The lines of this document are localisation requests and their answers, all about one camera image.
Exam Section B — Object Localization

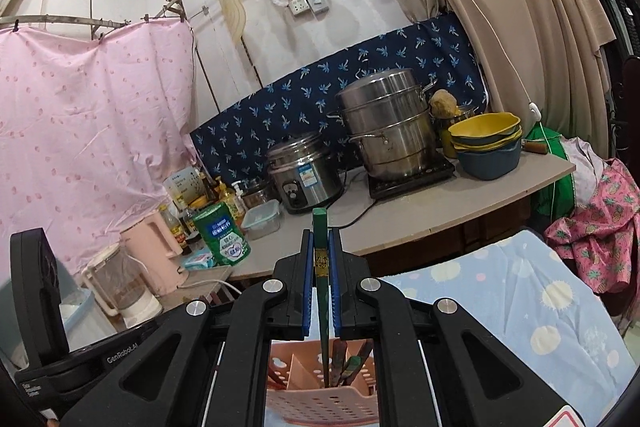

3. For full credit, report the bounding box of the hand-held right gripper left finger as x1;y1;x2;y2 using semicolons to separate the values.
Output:
60;228;317;427

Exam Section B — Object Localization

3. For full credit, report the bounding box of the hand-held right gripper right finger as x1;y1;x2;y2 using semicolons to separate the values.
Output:
327;228;592;427

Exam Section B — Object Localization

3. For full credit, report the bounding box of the green chopstick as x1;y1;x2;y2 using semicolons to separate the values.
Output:
344;355;362;386
310;206;332;388

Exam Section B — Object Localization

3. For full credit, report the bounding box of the pink plastic utensil basket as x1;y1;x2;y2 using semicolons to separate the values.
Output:
264;339;381;427

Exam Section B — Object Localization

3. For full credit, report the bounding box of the white bin with grey lid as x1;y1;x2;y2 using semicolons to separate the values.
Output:
54;256;119;354

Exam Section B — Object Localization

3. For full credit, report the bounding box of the clear blender jug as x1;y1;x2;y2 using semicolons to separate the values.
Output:
82;244;164;328

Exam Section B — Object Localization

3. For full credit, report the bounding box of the clear food container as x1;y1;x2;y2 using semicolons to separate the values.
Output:
241;199;281;241

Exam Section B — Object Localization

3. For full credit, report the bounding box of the green tin can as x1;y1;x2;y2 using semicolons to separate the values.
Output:
192;201;251;268

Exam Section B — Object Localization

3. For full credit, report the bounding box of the steel rice cooker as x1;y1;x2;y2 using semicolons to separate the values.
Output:
264;131;346;214

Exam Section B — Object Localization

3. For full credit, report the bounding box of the blue tissue pack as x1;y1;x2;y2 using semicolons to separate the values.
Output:
179;249;216;271

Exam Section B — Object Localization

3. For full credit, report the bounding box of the white pump bottle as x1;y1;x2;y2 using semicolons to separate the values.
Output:
230;179;247;216

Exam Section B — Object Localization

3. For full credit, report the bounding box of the pink electric kettle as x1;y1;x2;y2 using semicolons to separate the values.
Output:
119;211;189;298

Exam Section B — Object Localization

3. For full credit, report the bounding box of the beige kitchen counter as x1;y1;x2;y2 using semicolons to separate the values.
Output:
229;149;579;281

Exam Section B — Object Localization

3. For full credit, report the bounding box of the yellow oil bottle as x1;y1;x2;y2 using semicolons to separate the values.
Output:
214;176;239;218

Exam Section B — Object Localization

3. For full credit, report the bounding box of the black induction cooker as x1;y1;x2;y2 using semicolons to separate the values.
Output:
367;154;457;200

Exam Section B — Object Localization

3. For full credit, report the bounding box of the white green carton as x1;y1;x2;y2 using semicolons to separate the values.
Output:
164;166;206;208

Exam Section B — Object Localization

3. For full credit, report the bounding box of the stainless steel steamer pot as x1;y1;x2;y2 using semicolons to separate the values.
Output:
334;69;439;180

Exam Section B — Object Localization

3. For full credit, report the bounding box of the navy floral cloth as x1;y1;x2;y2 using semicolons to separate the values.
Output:
189;14;489;188

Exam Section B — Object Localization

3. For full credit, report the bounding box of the pink dotted curtain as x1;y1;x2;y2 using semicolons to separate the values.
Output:
0;16;200;275

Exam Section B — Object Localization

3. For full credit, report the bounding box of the brown loofah sponge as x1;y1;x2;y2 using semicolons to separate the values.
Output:
429;89;460;119

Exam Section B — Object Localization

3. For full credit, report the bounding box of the yellow bowl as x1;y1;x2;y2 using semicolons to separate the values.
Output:
447;112;524;148

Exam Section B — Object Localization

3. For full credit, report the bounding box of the green cloth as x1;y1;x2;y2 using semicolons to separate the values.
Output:
522;124;581;233

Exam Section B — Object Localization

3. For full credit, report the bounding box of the pink pineapple print garment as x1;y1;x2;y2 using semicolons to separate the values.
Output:
543;159;640;296

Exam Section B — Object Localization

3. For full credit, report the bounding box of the pale lilac garment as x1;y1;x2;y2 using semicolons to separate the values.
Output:
562;136;609;178

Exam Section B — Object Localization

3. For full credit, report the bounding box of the beige hanging cutting board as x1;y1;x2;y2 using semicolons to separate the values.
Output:
216;0;248;40

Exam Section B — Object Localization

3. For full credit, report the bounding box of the beige curtain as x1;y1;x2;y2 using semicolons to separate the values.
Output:
389;0;619;144

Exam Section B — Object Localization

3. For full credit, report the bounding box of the dark wooden chair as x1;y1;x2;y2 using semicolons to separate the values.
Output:
607;54;640;158

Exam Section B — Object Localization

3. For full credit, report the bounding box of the black power cable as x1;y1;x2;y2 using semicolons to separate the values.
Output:
327;166;376;228

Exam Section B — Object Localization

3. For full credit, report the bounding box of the white kettle cable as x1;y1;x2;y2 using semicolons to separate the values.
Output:
177;279;241;296

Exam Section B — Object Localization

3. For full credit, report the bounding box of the white cable with switch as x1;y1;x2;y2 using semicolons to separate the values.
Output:
394;0;559;219

